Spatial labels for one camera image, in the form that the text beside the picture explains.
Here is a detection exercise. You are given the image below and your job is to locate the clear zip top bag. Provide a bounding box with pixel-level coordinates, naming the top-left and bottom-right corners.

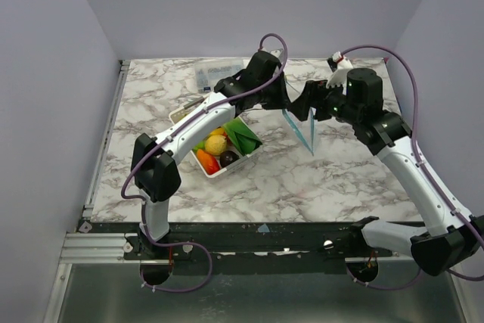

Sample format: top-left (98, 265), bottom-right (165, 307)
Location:
top-left (281, 73), bottom-right (322, 157)

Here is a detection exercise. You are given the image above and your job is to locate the yellow toy lemon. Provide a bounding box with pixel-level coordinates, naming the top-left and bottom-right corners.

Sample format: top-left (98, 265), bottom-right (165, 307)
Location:
top-left (204, 135), bottom-right (228, 157)

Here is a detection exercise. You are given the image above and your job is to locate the dark purple toy mangosteen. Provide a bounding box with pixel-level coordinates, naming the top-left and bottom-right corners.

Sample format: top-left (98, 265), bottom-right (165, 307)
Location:
top-left (219, 150), bottom-right (240, 168)

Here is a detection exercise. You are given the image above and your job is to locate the orange red toy mango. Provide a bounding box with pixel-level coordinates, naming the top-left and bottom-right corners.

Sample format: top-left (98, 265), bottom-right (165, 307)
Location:
top-left (196, 149), bottom-right (220, 175)

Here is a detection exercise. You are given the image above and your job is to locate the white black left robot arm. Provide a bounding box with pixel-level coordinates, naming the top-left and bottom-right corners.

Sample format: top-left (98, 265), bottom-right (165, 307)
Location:
top-left (121, 50), bottom-right (287, 247)

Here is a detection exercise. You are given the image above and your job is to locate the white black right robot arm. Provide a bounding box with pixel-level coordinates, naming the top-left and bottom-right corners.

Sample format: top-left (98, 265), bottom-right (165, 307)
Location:
top-left (288, 68), bottom-right (483, 276)

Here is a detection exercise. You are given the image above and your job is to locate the white toy leek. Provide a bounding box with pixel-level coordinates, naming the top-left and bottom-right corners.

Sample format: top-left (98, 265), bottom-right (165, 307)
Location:
top-left (222, 117), bottom-right (262, 156)

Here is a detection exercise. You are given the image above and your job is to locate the yellow toy banana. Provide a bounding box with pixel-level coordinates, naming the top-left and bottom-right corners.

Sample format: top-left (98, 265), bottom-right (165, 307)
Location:
top-left (209, 127), bottom-right (227, 137)

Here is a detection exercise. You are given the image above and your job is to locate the white perforated plastic basket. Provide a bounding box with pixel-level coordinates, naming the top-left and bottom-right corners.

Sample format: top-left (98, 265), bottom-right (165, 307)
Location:
top-left (169, 93), bottom-right (262, 179)

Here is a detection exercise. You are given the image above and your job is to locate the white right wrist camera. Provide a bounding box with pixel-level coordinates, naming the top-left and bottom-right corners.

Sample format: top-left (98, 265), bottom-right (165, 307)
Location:
top-left (326, 51), bottom-right (354, 89)

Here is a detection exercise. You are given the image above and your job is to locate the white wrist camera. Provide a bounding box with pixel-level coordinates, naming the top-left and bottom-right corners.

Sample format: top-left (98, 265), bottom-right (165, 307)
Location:
top-left (326, 51), bottom-right (354, 89)
top-left (268, 48), bottom-right (285, 63)

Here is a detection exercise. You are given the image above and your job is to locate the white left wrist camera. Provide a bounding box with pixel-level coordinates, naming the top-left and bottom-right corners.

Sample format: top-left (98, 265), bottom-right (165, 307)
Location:
top-left (268, 48), bottom-right (285, 63)

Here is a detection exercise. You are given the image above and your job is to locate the aluminium side rail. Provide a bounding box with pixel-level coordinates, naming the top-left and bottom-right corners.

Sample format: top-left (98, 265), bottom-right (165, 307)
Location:
top-left (82, 60), bottom-right (131, 219)

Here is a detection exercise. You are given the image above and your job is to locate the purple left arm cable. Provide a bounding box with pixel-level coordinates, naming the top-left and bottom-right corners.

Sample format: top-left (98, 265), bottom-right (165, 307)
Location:
top-left (120, 33), bottom-right (290, 293)

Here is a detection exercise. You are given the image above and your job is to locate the aluminium front rail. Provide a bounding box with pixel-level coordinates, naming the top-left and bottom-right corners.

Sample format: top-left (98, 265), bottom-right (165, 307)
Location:
top-left (60, 233), bottom-right (126, 264)

